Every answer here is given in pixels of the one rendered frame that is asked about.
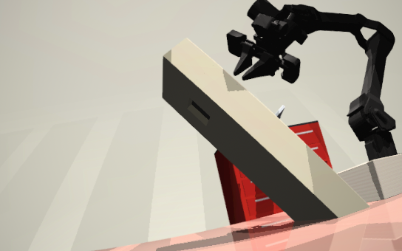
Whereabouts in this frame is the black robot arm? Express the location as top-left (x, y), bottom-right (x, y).
top-left (248, 0), bottom-right (398, 162)

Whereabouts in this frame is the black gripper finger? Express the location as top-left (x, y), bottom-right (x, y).
top-left (242, 52), bottom-right (276, 80)
top-left (234, 42), bottom-right (252, 76)

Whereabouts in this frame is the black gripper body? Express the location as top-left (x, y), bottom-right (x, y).
top-left (227, 30), bottom-right (301, 83)

